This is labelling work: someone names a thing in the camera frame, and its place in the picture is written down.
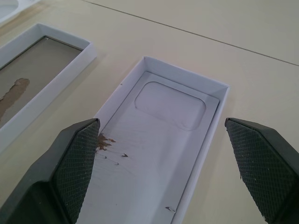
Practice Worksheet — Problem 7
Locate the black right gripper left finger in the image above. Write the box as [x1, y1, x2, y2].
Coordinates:
[0, 118, 101, 224]

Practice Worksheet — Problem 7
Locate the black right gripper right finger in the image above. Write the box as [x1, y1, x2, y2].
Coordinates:
[224, 117, 299, 224]

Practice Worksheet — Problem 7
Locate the orange phone box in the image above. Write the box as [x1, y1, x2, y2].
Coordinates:
[79, 55, 231, 224]

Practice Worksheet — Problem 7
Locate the white phone box base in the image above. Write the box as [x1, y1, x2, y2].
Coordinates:
[0, 22, 98, 154]

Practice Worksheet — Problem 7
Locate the white rounded object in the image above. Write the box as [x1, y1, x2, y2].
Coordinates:
[0, 0, 20, 23]

